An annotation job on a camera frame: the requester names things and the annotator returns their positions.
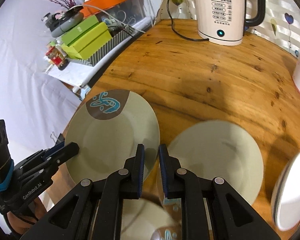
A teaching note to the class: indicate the zigzag pattern box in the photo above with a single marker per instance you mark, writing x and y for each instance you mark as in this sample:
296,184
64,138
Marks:
110,46

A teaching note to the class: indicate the black binder clip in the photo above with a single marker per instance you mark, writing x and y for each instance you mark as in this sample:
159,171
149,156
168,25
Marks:
57,139

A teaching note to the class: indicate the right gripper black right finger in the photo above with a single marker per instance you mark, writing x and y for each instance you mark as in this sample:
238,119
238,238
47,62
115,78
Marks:
211,209

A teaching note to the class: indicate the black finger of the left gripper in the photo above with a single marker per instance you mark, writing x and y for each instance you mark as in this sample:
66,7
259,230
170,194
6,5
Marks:
62,152

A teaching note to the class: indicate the grey pouch case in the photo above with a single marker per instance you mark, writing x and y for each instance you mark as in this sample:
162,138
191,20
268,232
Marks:
65,25

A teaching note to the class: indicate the orange lidded storage box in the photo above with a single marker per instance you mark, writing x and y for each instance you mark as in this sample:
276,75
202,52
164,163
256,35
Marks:
113,12

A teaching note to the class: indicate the white electric kettle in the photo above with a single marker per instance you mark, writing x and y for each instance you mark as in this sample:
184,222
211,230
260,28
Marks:
223,21

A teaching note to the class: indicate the heart pattern curtain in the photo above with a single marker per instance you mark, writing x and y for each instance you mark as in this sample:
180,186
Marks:
281,24

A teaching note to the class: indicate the large white blue-striped bowl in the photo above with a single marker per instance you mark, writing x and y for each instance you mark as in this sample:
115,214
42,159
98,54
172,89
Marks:
285,198

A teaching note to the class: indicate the green gift boxes stack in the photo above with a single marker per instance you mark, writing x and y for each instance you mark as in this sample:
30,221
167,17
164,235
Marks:
86,38

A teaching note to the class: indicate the person left hand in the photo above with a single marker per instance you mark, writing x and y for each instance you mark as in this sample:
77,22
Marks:
21,224

